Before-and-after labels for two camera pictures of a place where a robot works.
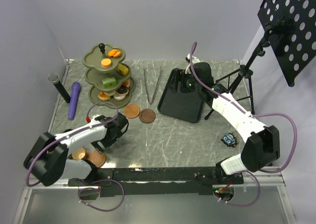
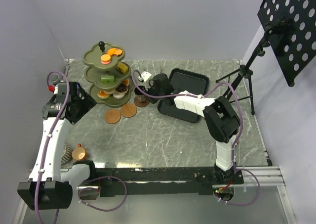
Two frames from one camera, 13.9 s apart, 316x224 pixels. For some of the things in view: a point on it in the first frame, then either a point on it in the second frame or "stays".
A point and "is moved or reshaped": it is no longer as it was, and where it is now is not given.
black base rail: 158,181 stays
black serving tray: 186,106 stays
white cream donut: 119,97 stays
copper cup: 79,153 stays
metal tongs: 151,101 is moved or reshaped
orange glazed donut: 102,96 stays
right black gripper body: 188,84 -> 153,90
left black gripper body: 106,142 -> 83,106
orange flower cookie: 112,52 -> 118,52
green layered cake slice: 109,82 is moved or reshaped
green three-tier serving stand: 107,76 stays
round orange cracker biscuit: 105,62 is moved or reshaped
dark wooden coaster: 147,115 -> 141,104
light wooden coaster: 98,159 is moved or reshaped
